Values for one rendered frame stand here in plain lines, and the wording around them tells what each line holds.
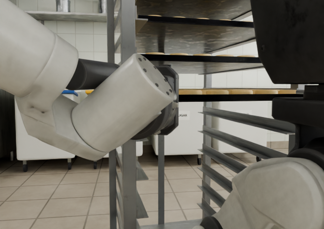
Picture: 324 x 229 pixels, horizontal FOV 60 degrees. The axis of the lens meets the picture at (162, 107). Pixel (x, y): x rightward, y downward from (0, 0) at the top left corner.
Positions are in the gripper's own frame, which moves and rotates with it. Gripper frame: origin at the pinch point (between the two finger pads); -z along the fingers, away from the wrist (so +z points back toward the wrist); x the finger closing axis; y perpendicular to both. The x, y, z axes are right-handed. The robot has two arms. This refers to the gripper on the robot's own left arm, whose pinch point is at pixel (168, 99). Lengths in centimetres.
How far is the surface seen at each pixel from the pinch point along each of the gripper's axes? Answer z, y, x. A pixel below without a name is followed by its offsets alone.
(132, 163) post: -5.8, 10.0, -15.1
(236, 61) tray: -20.7, -11.7, 8.2
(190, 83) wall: -286, 51, 1
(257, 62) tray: -23.7, -16.9, 8.1
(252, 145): -45, -17, -18
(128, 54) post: -5.9, 10.7, 9.2
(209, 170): -75, 1, -37
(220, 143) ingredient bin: -233, 9, -59
